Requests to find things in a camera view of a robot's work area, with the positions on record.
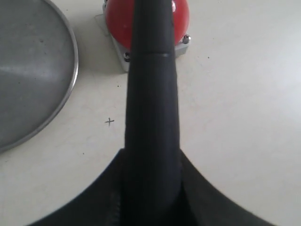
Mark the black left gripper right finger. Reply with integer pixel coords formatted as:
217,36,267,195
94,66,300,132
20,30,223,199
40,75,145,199
181,153,272,226

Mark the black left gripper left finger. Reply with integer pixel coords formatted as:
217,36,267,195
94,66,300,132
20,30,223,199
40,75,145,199
30,149,124,226

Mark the red dome push button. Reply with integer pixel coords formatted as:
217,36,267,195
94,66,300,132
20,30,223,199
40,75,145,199
95,0,191,73

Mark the round silver metal plate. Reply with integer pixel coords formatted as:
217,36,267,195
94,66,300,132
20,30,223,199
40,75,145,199
0,0,79,151

